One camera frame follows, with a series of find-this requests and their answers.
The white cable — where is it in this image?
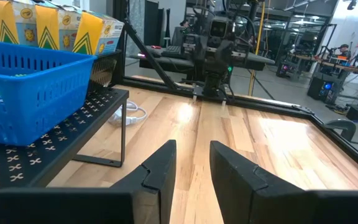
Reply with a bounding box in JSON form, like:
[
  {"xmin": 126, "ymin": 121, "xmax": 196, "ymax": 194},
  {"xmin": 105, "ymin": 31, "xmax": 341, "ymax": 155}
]
[{"xmin": 108, "ymin": 100, "xmax": 148, "ymax": 127}]

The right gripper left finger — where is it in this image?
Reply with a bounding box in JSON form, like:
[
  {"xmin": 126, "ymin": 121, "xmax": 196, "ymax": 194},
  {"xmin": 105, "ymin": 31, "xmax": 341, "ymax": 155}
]
[{"xmin": 0, "ymin": 139, "xmax": 178, "ymax": 224}]

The grey curved bracket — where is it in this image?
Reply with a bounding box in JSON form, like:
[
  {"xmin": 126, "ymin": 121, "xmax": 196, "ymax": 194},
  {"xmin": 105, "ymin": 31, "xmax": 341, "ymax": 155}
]
[{"xmin": 324, "ymin": 119, "xmax": 357, "ymax": 142}]

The blue plastic basket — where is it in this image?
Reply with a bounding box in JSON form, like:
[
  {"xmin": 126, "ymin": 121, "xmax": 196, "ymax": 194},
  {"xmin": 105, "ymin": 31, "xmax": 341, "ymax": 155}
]
[{"xmin": 0, "ymin": 39, "xmax": 98, "ymax": 147}]

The person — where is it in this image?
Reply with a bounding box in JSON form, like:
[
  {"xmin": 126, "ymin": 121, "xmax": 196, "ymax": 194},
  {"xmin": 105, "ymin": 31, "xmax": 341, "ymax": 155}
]
[
  {"xmin": 178, "ymin": 19, "xmax": 191, "ymax": 35},
  {"xmin": 336, "ymin": 44, "xmax": 353, "ymax": 60}
]

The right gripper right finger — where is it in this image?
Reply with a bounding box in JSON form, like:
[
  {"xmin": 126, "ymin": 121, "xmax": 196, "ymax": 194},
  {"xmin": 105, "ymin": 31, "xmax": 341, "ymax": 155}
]
[{"xmin": 209, "ymin": 140, "xmax": 358, "ymax": 224}]

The background workbench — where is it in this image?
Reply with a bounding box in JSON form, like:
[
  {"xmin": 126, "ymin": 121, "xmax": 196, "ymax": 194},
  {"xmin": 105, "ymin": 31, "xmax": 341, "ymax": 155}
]
[{"xmin": 287, "ymin": 52, "xmax": 358, "ymax": 75}]

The black perforated metal shelf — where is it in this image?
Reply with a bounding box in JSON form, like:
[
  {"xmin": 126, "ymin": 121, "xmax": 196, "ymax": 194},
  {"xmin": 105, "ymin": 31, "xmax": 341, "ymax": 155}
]
[{"xmin": 0, "ymin": 49, "xmax": 130, "ymax": 202}]

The computer with blue light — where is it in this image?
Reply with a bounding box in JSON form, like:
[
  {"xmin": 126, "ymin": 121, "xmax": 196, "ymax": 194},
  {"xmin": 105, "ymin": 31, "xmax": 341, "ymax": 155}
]
[{"xmin": 306, "ymin": 76, "xmax": 341, "ymax": 104}]

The black aluminium rig frame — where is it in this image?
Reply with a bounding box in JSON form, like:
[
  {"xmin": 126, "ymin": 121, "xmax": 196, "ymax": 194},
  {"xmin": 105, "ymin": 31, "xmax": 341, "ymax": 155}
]
[{"xmin": 113, "ymin": 0, "xmax": 358, "ymax": 181}]

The yellow hanging cable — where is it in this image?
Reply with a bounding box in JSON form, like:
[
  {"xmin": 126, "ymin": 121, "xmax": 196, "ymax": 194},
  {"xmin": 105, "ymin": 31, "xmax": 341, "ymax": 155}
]
[{"xmin": 248, "ymin": 0, "xmax": 266, "ymax": 96}]

